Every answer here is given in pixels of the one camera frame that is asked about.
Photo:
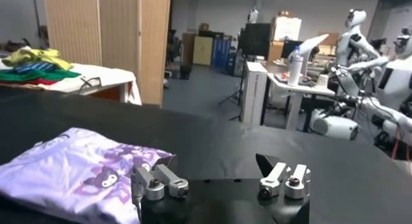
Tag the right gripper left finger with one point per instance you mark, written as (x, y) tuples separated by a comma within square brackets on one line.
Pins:
[(153, 185)]

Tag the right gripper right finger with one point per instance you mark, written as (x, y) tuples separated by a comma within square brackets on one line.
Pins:
[(273, 178)]

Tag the lavender t-shirt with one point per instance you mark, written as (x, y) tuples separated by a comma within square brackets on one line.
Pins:
[(64, 173)]

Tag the white standing desk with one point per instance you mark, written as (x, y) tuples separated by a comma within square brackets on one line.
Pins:
[(294, 106)]

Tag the tall white cardboard box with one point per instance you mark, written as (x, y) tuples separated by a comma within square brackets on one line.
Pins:
[(254, 93)]

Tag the black tripod stand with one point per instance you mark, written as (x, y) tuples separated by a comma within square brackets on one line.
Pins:
[(239, 93)]

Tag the white tumbler bottle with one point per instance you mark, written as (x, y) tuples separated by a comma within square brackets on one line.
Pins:
[(294, 70)]

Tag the small white cup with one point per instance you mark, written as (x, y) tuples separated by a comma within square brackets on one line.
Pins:
[(322, 80)]

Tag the black trash bin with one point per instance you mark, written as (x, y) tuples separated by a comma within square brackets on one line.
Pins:
[(185, 72)]

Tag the white cloth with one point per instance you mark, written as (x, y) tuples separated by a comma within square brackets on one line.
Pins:
[(106, 77)]

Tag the clear water bottle blue cap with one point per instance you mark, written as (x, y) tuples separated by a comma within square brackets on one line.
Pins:
[(295, 50)]

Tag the black monitor panel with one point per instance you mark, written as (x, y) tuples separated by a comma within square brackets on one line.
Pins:
[(257, 40)]

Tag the yellow cabinet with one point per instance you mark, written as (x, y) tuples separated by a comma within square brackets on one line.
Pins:
[(202, 50)]

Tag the white humanoid robot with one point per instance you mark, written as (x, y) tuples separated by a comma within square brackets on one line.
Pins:
[(396, 87), (357, 45)]

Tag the bamboo folding screen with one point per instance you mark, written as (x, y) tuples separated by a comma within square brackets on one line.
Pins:
[(119, 35)]

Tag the red garment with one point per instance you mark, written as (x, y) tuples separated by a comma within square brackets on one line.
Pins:
[(38, 82)]

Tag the blue striped garment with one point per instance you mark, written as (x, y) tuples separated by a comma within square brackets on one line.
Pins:
[(35, 67)]

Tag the cream garment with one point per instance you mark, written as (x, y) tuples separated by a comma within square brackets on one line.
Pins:
[(19, 85)]

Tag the lime green garment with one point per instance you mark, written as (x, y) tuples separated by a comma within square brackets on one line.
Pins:
[(38, 56)]

